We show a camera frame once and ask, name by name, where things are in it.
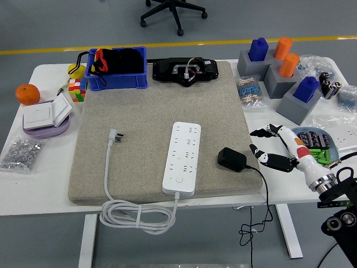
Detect clear bag with socket panel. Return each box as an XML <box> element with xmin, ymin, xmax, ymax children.
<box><xmin>311</xmin><ymin>113</ymin><xmax>357</xmax><ymax>153</ymax></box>

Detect black plug adapter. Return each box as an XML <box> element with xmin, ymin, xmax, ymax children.
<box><xmin>217</xmin><ymin>147</ymin><xmax>248</xmax><ymax>173</ymax></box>

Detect black red cloth gloves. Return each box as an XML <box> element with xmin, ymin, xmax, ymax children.
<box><xmin>91</xmin><ymin>48</ymin><xmax>145</xmax><ymax>86</ymax></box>

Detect small screwdriver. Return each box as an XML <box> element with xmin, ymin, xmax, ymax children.
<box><xmin>56</xmin><ymin>78</ymin><xmax>71</xmax><ymax>97</ymax></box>

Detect white power strip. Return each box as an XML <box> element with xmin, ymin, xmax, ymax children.
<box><xmin>162</xmin><ymin>121</ymin><xmax>202</xmax><ymax>198</ymax></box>

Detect light blue plate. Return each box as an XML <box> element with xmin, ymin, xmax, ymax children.
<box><xmin>290</xmin><ymin>127</ymin><xmax>340</xmax><ymax>168</ymax></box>

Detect orange cylinder peg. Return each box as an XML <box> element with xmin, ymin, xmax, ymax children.
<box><xmin>278</xmin><ymin>52</ymin><xmax>301</xmax><ymax>79</ymax></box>
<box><xmin>273</xmin><ymin>36</ymin><xmax>293</xmax><ymax>61</ymax></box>

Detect blue square peg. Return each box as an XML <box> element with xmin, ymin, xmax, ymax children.
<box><xmin>292</xmin><ymin>76</ymin><xmax>321</xmax><ymax>104</ymax></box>
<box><xmin>248</xmin><ymin>37</ymin><xmax>269</xmax><ymax>62</ymax></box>

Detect bag of blue resistors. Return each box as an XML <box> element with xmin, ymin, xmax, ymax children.
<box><xmin>336</xmin><ymin>84</ymin><xmax>357</xmax><ymax>113</ymax></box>

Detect blue plastic bin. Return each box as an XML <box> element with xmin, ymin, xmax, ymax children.
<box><xmin>84</xmin><ymin>46</ymin><xmax>148</xmax><ymax>92</ymax></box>

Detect colourful puzzle cube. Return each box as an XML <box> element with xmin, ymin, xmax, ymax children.
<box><xmin>68</xmin><ymin>78</ymin><xmax>88</xmax><ymax>103</ymax></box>

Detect black office chair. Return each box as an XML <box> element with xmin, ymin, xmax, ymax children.
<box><xmin>140</xmin><ymin>0</ymin><xmax>209</xmax><ymax>37</ymax></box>

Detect white wall switch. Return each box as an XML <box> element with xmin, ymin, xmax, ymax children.
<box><xmin>22</xmin><ymin>93</ymin><xmax>73</xmax><ymax>131</ymax></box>

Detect black electronic device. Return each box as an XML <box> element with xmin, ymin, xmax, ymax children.
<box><xmin>152</xmin><ymin>57</ymin><xmax>220</xmax><ymax>88</ymax></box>

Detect white power strip cable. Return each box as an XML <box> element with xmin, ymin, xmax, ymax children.
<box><xmin>99</xmin><ymin>128</ymin><xmax>181</xmax><ymax>235</ymax></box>

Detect purple dish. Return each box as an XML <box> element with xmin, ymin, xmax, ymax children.
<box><xmin>22</xmin><ymin>99</ymin><xmax>71</xmax><ymax>140</ymax></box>

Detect bag of silver nuts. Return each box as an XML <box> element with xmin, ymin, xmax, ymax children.
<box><xmin>0</xmin><ymin>136</ymin><xmax>47</xmax><ymax>175</ymax></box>

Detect yellow object with black strap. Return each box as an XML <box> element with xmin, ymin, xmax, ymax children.
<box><xmin>68</xmin><ymin>51</ymin><xmax>90</xmax><ymax>79</ymax></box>

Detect white socket panel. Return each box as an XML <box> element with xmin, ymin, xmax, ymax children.
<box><xmin>333</xmin><ymin>128</ymin><xmax>357</xmax><ymax>151</ymax></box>

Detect grey holder block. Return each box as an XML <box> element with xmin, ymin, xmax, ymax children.
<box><xmin>276</xmin><ymin>88</ymin><xmax>323</xmax><ymax>126</ymax></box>
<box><xmin>237</xmin><ymin>49</ymin><xmax>277</xmax><ymax>82</ymax></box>
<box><xmin>263</xmin><ymin>64</ymin><xmax>303</xmax><ymax>100</ymax></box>

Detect thin black plug cord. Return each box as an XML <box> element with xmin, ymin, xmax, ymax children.
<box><xmin>239</xmin><ymin>165</ymin><xmax>274</xmax><ymax>246</ymax></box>

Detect clear plastic bag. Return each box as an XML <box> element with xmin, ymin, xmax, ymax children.
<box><xmin>297</xmin><ymin>54</ymin><xmax>337</xmax><ymax>82</ymax></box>

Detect black desk control panel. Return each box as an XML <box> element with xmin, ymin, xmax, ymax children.
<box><xmin>316</xmin><ymin>201</ymin><xmax>353</xmax><ymax>209</ymax></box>

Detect thin black hanging cable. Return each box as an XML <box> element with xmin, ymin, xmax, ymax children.
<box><xmin>249</xmin><ymin>206</ymin><xmax>254</xmax><ymax>268</ymax></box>

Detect orange fruit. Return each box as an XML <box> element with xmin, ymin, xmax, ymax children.
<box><xmin>15</xmin><ymin>83</ymin><xmax>41</xmax><ymax>106</ymax></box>

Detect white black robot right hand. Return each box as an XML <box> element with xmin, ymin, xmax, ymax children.
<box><xmin>249</xmin><ymin>123</ymin><xmax>332</xmax><ymax>187</ymax></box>

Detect grey-brown mat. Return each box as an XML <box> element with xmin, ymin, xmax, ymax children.
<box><xmin>68</xmin><ymin>60</ymin><xmax>263</xmax><ymax>206</ymax></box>

